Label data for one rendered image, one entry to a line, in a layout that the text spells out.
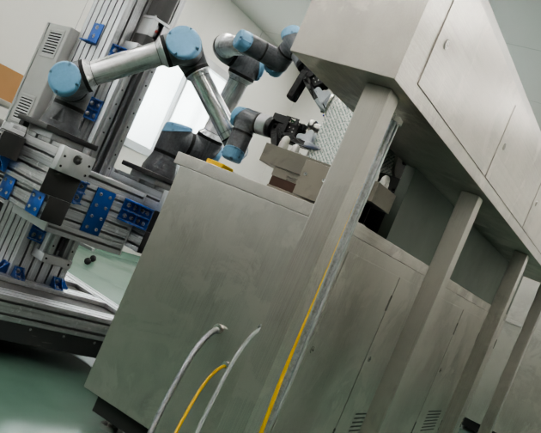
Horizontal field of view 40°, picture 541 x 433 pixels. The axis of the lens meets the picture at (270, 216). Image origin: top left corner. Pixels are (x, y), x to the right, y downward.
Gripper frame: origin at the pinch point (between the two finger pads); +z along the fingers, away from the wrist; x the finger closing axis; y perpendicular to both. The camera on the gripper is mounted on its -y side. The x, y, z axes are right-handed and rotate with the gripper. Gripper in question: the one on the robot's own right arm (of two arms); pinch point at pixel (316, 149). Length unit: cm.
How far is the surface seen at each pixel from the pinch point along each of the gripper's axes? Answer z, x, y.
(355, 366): 34, 21, -60
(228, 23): -357, 379, 151
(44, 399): -40, -27, -109
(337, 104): 0.3, -0.2, 16.4
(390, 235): 33.9, 3.5, -17.3
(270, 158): -2.7, -20.0, -10.2
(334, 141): 4.9, -0.2, 4.5
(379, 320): 34, 25, -43
